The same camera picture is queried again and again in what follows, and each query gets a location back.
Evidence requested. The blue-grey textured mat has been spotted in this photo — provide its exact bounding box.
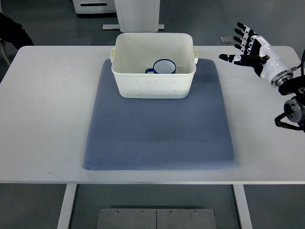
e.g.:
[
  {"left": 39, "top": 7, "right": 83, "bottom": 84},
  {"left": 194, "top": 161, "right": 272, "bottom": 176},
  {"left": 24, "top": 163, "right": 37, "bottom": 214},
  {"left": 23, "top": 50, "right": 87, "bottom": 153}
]
[{"left": 83, "top": 59, "right": 237, "bottom": 171}]

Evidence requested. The black corrugated hose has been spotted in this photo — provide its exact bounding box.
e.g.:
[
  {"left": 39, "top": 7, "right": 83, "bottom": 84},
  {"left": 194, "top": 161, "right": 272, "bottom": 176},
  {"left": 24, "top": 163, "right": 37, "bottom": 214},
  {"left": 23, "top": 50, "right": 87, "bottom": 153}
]
[{"left": 0, "top": 13, "right": 34, "bottom": 47}]

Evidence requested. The grey floor plate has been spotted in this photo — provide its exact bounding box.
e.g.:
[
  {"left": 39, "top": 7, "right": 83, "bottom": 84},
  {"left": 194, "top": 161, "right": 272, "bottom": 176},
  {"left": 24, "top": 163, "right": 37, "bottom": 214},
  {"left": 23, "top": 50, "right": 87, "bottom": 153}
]
[{"left": 220, "top": 36, "right": 233, "bottom": 44}]

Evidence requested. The white table leg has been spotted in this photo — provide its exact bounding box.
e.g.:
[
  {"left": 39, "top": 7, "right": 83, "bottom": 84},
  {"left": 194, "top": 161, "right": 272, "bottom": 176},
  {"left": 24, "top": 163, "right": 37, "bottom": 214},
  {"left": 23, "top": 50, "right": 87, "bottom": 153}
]
[
  {"left": 57, "top": 184, "right": 77, "bottom": 229},
  {"left": 233, "top": 185, "right": 253, "bottom": 229}
]

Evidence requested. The left white table leg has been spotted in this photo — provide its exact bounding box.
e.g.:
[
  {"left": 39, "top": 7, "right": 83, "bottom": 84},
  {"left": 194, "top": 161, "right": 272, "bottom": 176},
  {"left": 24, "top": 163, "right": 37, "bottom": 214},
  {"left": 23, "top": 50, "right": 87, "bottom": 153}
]
[{"left": 57, "top": 184, "right": 77, "bottom": 229}]

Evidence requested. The white plastic box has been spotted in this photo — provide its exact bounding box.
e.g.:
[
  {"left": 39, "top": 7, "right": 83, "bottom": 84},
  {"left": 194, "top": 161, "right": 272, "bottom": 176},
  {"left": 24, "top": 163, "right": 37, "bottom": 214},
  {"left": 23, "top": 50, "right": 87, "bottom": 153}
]
[{"left": 110, "top": 33, "right": 198, "bottom": 99}]

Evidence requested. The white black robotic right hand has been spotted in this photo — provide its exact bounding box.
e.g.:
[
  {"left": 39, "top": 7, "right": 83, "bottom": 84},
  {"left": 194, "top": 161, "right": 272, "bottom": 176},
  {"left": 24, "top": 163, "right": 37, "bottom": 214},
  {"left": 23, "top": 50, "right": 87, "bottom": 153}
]
[{"left": 219, "top": 22, "right": 293, "bottom": 81}]

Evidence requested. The blue enamel mug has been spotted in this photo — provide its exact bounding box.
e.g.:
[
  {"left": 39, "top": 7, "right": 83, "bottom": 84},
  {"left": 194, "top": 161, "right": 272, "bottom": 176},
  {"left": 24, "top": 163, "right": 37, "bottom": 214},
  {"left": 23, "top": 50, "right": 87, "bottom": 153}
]
[{"left": 145, "top": 59, "right": 176, "bottom": 74}]

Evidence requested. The right white table leg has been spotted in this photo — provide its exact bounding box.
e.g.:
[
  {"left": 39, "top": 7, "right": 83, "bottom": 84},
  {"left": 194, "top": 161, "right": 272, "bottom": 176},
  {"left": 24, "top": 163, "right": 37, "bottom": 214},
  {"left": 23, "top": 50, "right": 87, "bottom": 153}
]
[{"left": 233, "top": 185, "right": 253, "bottom": 229}]

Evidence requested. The white cabinet with slot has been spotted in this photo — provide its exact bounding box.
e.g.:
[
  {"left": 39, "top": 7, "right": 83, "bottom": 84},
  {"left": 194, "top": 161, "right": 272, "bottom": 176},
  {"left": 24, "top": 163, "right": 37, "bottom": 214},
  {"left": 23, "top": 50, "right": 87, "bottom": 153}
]
[{"left": 72, "top": 0, "right": 116, "bottom": 14}]

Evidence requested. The white pedestal stand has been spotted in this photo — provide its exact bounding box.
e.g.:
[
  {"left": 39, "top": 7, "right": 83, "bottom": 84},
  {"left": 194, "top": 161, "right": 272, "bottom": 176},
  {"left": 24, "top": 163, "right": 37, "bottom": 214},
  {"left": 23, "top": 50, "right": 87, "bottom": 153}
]
[{"left": 102, "top": 0, "right": 165, "bottom": 33}]

